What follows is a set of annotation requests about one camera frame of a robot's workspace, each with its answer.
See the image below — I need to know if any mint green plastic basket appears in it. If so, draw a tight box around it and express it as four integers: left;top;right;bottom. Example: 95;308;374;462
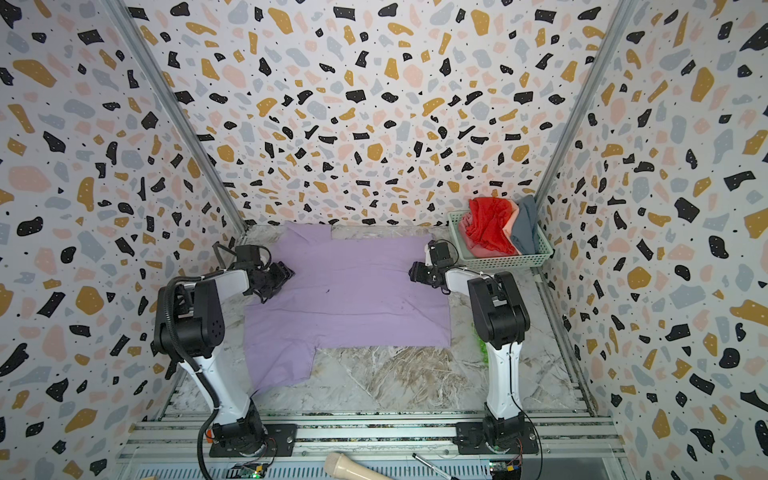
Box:
447;210;554;270

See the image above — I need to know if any lilac t shirt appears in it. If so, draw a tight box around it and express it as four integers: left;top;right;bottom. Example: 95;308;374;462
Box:
243;224;452;392

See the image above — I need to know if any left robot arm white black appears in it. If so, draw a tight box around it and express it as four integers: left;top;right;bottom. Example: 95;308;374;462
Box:
153;243;295;456

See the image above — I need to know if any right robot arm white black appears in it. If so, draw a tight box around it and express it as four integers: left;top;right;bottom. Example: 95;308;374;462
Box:
409;240;530;451

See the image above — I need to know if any pink t shirt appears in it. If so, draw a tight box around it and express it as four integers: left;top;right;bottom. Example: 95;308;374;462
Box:
458;199;522;259

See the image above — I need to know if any red t shirt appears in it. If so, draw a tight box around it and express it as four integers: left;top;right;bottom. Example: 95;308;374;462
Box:
458;196;520;256

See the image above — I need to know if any grey t shirt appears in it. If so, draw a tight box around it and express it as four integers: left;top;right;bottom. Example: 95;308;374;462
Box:
509;195;538;255

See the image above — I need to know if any green plastic grape bunch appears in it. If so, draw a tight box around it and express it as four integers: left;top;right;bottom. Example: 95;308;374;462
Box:
473;329;489;365

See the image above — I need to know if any small green circuit board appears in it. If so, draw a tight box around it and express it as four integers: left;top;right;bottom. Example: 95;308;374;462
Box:
225;462;269;479

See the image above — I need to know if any metal screwdriver tool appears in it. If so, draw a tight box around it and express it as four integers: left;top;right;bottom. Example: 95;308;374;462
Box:
411;453;458;480

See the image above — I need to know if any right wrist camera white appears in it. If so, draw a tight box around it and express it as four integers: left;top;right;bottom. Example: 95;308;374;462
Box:
425;241;435;267

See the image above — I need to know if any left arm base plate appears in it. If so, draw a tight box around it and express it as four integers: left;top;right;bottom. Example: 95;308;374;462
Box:
208;423;298;460

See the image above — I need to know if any aluminium mounting rail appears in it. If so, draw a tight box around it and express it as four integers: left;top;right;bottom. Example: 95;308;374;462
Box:
113;410;628;480

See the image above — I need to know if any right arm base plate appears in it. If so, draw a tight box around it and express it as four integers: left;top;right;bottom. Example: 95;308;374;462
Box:
453;418;539;455

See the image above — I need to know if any beige cylindrical handle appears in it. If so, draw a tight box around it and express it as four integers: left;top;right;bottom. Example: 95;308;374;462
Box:
324;452;390;480

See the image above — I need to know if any right aluminium corner post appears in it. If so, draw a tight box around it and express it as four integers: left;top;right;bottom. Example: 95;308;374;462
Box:
535;0;638;215

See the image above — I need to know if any aluminium corner post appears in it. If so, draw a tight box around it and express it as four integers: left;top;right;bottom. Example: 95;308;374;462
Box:
102;1;247;237
535;0;638;215

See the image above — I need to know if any left aluminium corner post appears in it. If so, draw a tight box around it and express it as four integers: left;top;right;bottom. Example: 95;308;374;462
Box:
102;1;247;237

